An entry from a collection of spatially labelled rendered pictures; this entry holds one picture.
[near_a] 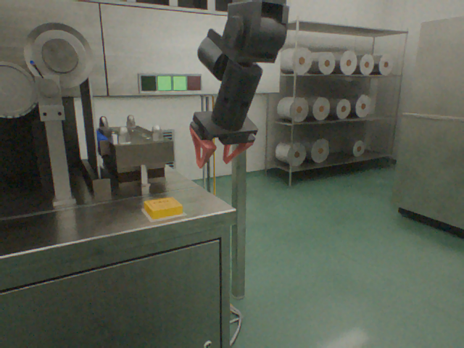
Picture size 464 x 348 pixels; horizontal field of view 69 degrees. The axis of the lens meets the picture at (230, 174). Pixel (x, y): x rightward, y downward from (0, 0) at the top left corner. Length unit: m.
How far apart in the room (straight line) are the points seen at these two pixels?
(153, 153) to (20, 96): 0.34
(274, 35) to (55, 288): 0.62
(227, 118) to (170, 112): 3.28
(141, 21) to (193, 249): 0.84
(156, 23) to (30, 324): 1.00
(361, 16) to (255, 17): 5.03
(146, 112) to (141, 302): 3.04
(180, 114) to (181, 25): 2.55
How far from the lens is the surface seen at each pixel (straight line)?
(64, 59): 0.93
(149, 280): 0.82
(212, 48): 0.58
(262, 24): 0.50
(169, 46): 1.35
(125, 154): 0.94
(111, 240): 0.72
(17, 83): 0.95
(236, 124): 0.56
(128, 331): 0.88
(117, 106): 3.67
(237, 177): 1.72
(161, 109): 3.79
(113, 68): 1.29
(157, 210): 0.75
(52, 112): 0.88
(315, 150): 4.37
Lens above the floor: 1.19
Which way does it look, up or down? 15 degrees down
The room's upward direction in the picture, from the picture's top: straight up
